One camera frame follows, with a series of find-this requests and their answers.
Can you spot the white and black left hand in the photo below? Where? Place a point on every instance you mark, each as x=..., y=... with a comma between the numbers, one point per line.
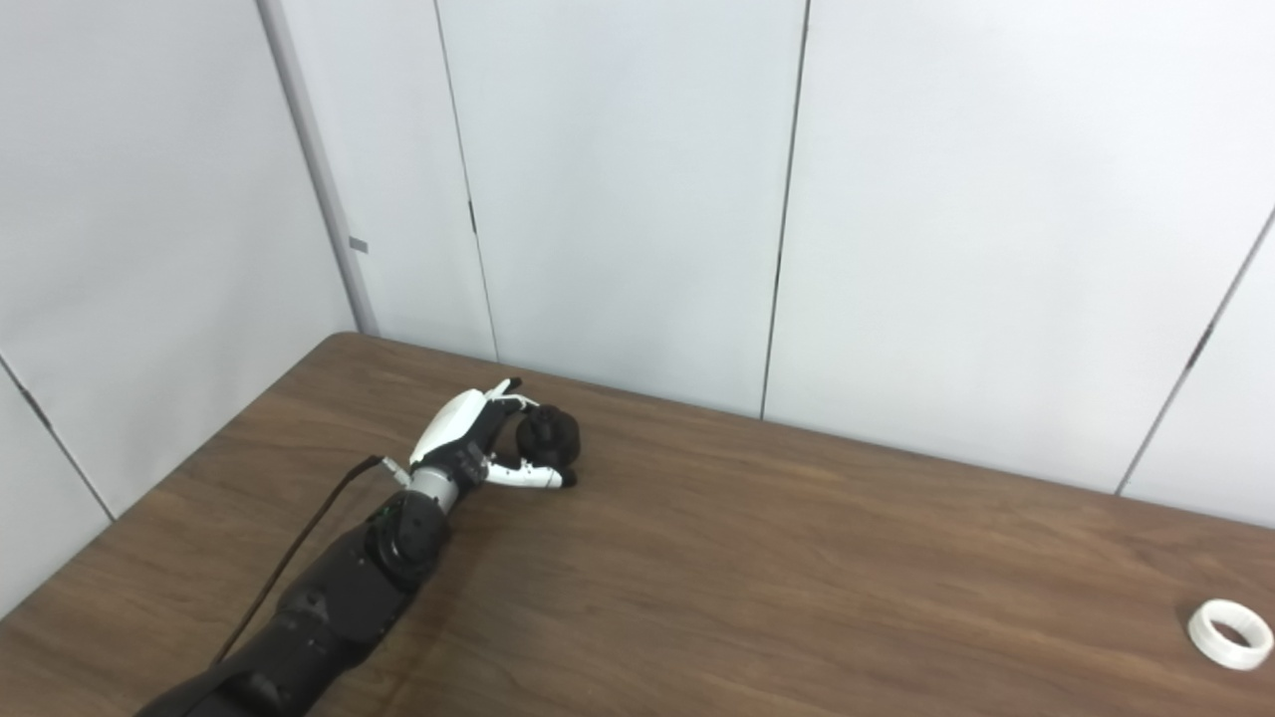
x=453, y=423

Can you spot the round black part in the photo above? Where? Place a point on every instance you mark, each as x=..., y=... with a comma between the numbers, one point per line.
x=553, y=438

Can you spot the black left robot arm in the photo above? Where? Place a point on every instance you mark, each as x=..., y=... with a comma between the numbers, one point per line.
x=339, y=607

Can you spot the grey corner post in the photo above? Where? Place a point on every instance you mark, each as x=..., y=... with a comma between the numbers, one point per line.
x=319, y=169

